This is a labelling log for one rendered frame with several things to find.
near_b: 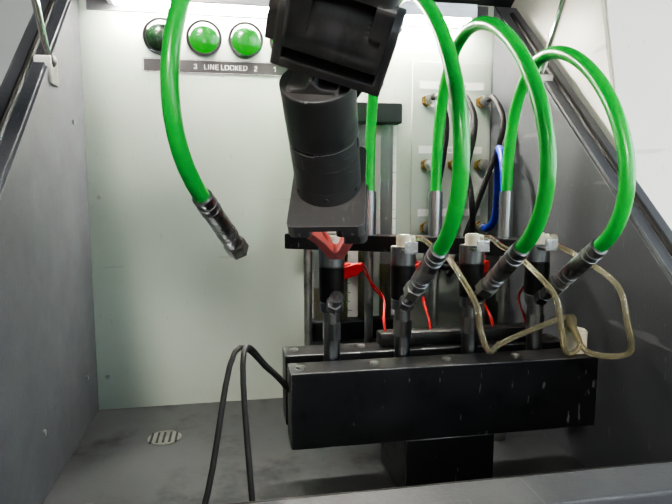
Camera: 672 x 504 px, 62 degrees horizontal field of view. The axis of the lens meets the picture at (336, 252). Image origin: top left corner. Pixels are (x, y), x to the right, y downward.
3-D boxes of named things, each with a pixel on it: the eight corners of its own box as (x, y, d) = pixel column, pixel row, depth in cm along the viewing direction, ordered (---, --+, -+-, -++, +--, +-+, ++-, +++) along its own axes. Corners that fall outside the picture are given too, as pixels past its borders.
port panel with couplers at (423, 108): (415, 260, 88) (419, 56, 84) (409, 258, 91) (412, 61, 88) (493, 259, 90) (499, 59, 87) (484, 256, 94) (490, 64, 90)
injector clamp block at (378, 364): (292, 516, 58) (290, 372, 56) (283, 468, 67) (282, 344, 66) (592, 485, 64) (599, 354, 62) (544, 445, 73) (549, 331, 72)
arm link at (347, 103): (267, 87, 39) (347, 92, 38) (291, 37, 44) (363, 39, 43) (281, 163, 45) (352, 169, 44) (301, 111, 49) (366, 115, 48)
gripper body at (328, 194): (367, 161, 54) (364, 94, 48) (365, 241, 47) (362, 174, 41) (299, 163, 54) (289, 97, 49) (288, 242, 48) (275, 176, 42)
